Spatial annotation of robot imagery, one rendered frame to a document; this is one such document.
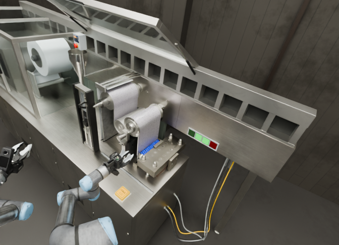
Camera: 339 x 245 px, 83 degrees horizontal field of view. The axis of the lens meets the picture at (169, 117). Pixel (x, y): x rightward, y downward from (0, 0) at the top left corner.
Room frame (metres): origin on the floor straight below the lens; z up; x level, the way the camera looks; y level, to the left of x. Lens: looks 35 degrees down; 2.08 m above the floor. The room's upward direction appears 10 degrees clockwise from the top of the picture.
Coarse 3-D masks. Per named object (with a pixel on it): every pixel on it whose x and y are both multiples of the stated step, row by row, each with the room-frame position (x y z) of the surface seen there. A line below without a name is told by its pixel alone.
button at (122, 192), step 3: (123, 186) 0.75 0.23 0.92; (120, 189) 0.73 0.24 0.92; (123, 189) 0.73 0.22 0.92; (126, 189) 0.73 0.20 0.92; (117, 192) 0.70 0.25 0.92; (120, 192) 0.70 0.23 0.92; (123, 192) 0.71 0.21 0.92; (126, 192) 0.71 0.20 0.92; (129, 192) 0.72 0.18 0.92; (117, 195) 0.68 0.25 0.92; (120, 195) 0.68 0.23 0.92; (123, 195) 0.69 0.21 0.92; (126, 195) 0.69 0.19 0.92; (120, 198) 0.67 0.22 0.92; (123, 198) 0.67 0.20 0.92
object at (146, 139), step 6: (156, 126) 1.13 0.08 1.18; (144, 132) 1.01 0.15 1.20; (150, 132) 1.07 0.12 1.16; (156, 132) 1.14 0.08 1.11; (138, 138) 0.96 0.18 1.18; (144, 138) 1.02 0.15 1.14; (150, 138) 1.08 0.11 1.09; (156, 138) 1.15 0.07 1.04; (138, 144) 0.96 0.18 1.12; (144, 144) 1.02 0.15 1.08; (138, 150) 0.97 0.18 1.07
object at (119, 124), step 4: (140, 108) 1.25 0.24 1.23; (144, 108) 1.26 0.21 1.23; (132, 112) 1.18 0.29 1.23; (136, 112) 1.19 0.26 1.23; (124, 116) 1.12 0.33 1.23; (128, 116) 1.12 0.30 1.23; (116, 120) 1.07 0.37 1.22; (120, 120) 1.06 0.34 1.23; (116, 124) 1.08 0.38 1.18; (120, 124) 1.05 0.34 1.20; (116, 128) 1.07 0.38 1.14; (120, 128) 1.05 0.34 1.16; (124, 128) 1.03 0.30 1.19; (120, 132) 1.05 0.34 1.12
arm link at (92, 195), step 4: (80, 188) 0.61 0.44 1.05; (96, 188) 0.62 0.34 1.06; (80, 192) 0.59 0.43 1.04; (84, 192) 0.60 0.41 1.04; (88, 192) 0.60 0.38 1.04; (92, 192) 0.60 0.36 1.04; (96, 192) 0.62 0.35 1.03; (80, 196) 0.58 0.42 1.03; (84, 196) 0.58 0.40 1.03; (88, 196) 0.59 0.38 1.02; (92, 196) 0.60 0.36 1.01; (96, 196) 0.61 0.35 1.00; (80, 200) 0.57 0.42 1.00; (92, 200) 0.60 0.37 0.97
